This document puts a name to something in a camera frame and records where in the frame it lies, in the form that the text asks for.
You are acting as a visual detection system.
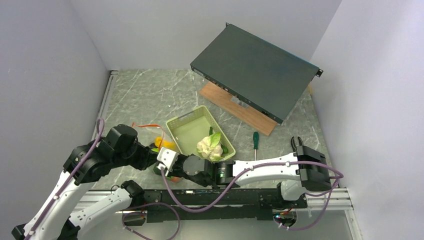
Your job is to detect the clear orange zip bag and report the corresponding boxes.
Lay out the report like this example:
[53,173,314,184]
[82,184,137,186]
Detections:
[131,121,182,184]

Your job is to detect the orange peach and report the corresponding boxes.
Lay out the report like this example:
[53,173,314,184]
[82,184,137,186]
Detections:
[169,176,182,183]

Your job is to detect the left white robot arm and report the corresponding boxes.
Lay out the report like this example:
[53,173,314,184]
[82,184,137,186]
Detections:
[11,121,158,240]

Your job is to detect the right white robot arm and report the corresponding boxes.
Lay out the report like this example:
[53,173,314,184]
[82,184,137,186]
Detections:
[171,145,332,208]

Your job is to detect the white cauliflower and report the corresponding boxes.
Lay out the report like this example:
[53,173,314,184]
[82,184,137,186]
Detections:
[196,132,224,162]

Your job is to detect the dark green cucumber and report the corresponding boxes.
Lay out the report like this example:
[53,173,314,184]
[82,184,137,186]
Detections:
[220,144,229,156]

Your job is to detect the green plastic basket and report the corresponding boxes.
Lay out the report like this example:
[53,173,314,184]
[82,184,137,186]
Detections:
[166,105,236,161]

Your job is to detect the brown wooden board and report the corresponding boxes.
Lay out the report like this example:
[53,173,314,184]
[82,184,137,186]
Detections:
[199,82,278,136]

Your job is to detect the black pliers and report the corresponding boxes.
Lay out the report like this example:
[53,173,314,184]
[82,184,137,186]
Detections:
[290,136,304,152]

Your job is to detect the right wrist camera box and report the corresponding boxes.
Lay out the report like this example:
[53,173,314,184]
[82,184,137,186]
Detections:
[157,147,180,172]

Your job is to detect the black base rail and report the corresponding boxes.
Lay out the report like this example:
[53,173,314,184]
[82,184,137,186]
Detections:
[123,188,314,226]

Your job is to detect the green handled screwdriver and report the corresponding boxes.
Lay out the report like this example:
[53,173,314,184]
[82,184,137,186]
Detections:
[252,131,259,161]

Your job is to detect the black network switch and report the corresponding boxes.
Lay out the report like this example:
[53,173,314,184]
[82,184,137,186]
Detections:
[190,23,323,124]

